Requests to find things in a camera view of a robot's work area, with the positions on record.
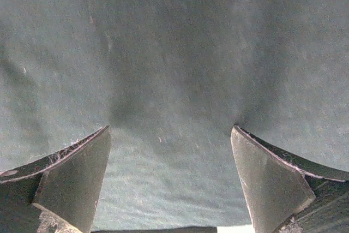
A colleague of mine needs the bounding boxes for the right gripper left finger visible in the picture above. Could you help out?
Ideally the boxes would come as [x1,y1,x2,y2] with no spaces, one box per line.
[1,126,111,232]

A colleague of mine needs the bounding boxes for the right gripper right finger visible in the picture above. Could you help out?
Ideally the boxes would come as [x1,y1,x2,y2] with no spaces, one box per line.
[231,126,348,232]

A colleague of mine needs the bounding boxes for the black t-shirt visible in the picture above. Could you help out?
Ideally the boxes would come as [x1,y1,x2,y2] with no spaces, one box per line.
[1,0,348,230]

